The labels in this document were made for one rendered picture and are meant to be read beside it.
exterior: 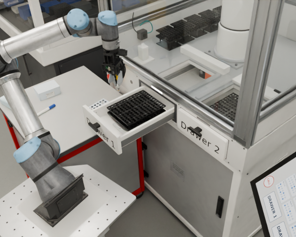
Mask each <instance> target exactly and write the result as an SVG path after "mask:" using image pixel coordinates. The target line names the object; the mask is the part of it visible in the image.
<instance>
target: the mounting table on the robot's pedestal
mask: <svg viewBox="0 0 296 237"><path fill-rule="evenodd" d="M68 167H69V168H70V169H72V170H73V171H75V172H76V173H78V174H79V175H81V174H82V175H83V176H84V177H83V178H85V179H86V180H88V181H89V182H90V183H92V184H93V185H95V186H96V187H98V188H99V189H101V190H102V191H104V192H105V193H107V194H108V195H110V196H111V198H110V199H109V200H108V201H107V202H106V203H105V204H104V205H103V206H102V207H100V208H99V209H98V210H97V211H96V212H95V213H94V214H93V215H92V216H91V217H90V218H89V219H87V220H86V221H85V222H84V223H83V224H82V225H81V226H80V227H79V228H78V229H77V230H76V231H74V232H73V233H72V234H71V235H70V236H69V237H103V236H104V235H105V234H106V233H107V232H108V231H109V227H110V226H111V225H112V224H113V223H114V222H115V221H116V220H117V219H118V218H119V217H120V216H121V215H122V214H123V213H124V212H125V211H126V210H127V209H128V208H129V207H130V206H131V205H132V204H133V203H134V202H135V201H136V196H134V195H133V194H132V193H130V192H128V191H127V190H125V189H124V188H122V187H121V186H119V185H118V184H116V183H115V182H113V181H112V180H110V179H109V178H107V177H106V176H104V175H102V174H101V173H99V172H98V171H96V170H95V169H93V168H92V167H90V166H89V165H79V166H68ZM36 190H37V187H36V185H35V183H34V182H33V181H32V180H31V178H28V179H27V180H25V181H24V182H23V183H21V184H20V185H19V186H17V187H16V188H15V189H13V190H12V191H10V192H9V193H8V194H7V195H5V196H4V197H2V198H1V199H0V236H1V237H49V236H47V235H46V234H45V233H44V232H43V231H42V230H41V229H39V228H38V227H37V226H36V225H35V224H34V223H33V222H31V221H30V220H29V219H28V218H27V217H26V216H25V215H23V214H22V213H21V212H20V211H19V210H18V209H17V208H15V207H16V206H17V205H18V204H20V203H21V202H22V201H24V200H25V199H26V198H27V197H28V196H30V195H31V194H32V193H34V192H35V191H36Z"/></svg>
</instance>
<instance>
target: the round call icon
mask: <svg viewBox="0 0 296 237"><path fill-rule="evenodd" d="M262 181H263V185H264V188H265V190H266V189H268V188H269V187H271V186H273V185H274V184H276V182H275V179H274V176H273V174H270V175H269V176H267V177H265V178H264V179H263V180H262Z"/></svg>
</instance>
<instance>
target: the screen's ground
mask: <svg viewBox="0 0 296 237"><path fill-rule="evenodd" d="M294 172H295V173H296V158H294V159H292V160H291V161H289V162H288V163H286V164H285V165H283V166H282V167H280V168H279V169H277V170H275V171H274V172H272V174H273V176H274V179H275V182H276V184H277V183H279V182H280V181H282V180H283V179H285V178H287V177H288V176H290V175H291V174H293V173H294ZM266 177H267V176H266ZM256 186H257V190H258V194H259V197H260V201H261V205H262V208H263V211H264V215H265V219H266V223H267V226H268V230H269V233H270V237H273V233H272V229H271V227H273V226H275V225H277V224H279V223H280V222H282V221H284V222H285V225H286V228H287V231H288V234H289V237H291V234H290V231H289V228H288V225H287V222H286V219H285V216H284V213H283V210H282V207H281V204H280V200H279V197H278V194H277V191H276V188H275V185H273V186H271V187H269V188H268V189H266V190H265V188H264V185H263V181H262V180H260V181H258V182H257V183H256ZM272 191H275V194H276V197H277V200H278V203H279V206H280V210H281V213H282V217H280V218H278V219H276V220H275V221H273V222H271V223H269V219H268V216H267V212H266V209H265V205H264V201H263V197H264V196H266V195H268V194H269V193H271V192H272Z"/></svg>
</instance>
